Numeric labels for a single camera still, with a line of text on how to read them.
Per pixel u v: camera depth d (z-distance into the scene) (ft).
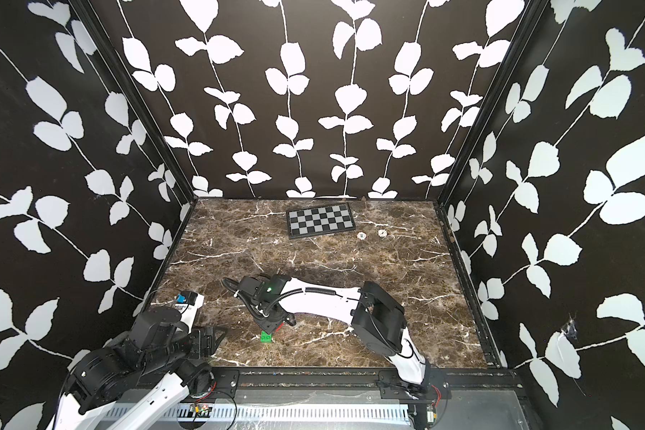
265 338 2.68
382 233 3.62
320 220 3.63
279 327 2.40
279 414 2.30
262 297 1.92
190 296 1.98
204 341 1.94
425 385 2.05
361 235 3.61
